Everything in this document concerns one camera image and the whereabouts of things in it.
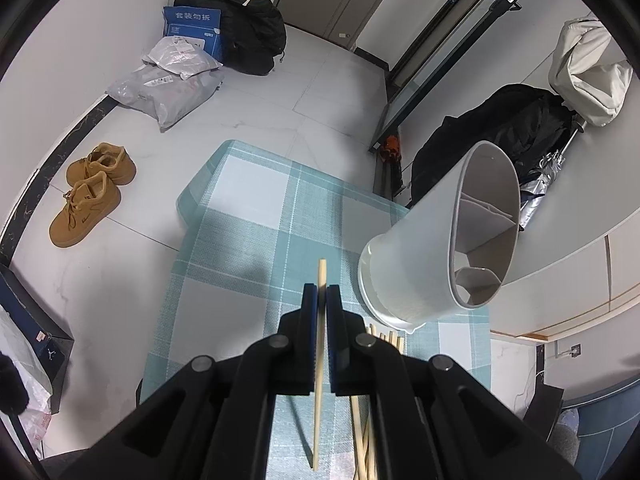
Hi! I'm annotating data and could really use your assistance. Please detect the white utensil holder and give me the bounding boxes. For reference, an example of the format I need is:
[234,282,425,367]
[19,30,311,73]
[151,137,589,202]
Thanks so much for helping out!
[358,141,521,334]

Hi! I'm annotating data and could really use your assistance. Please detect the dark blue paper bag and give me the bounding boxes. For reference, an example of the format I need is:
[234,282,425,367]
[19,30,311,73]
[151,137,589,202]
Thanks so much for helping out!
[1,266,74,414]

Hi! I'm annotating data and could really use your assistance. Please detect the teal plaid table mat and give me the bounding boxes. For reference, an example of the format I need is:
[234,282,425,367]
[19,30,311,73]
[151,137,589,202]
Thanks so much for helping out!
[141,141,491,479]

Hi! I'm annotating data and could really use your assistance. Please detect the white plastic bag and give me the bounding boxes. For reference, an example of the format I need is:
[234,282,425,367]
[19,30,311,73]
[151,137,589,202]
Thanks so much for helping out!
[0,309,52,458]

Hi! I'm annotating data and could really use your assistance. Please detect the silver folded umbrella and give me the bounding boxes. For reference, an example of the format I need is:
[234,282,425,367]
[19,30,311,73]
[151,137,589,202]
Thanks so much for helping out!
[518,114,586,232]

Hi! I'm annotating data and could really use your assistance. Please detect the tan suede shoe far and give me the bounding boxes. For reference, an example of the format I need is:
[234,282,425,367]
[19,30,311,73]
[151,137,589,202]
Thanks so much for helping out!
[66,142,137,186]

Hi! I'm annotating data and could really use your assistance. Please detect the black hanging jacket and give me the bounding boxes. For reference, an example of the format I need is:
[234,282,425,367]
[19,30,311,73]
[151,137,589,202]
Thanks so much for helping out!
[410,84,578,204]

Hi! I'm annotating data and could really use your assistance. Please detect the white hanging bag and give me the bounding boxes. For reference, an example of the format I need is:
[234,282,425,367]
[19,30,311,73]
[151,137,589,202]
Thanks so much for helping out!
[548,16,634,127]

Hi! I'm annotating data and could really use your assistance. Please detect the small white mailer bag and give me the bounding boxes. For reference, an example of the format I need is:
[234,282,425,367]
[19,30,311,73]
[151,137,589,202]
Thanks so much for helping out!
[142,36,221,80]

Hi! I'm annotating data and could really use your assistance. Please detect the black bag on floor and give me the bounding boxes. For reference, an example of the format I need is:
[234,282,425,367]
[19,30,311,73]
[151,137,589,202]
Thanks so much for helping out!
[174,0,286,76]

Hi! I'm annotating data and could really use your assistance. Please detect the blue cardboard box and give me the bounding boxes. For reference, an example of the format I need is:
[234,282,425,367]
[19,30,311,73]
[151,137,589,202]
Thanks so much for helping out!
[163,6,222,62]

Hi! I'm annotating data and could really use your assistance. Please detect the black tripod pole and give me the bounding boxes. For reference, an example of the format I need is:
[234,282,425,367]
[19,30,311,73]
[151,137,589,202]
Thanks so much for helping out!
[369,0,521,152]

